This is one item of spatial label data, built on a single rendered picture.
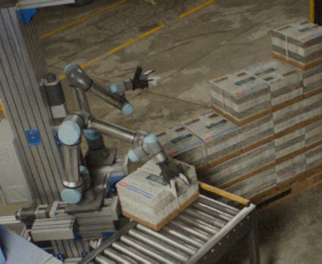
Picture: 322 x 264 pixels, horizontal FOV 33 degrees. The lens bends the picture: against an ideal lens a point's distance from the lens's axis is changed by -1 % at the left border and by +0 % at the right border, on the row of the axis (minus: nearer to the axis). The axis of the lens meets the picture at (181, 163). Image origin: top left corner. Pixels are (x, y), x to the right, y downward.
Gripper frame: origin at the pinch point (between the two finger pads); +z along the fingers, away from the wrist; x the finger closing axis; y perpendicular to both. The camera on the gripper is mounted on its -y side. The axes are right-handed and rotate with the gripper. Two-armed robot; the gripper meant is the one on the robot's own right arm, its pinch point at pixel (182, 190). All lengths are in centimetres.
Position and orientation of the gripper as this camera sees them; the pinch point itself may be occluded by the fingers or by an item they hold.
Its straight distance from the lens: 306.1
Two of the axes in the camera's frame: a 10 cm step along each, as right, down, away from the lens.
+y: -5.7, 1.9, 8.0
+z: 5.0, 8.5, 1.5
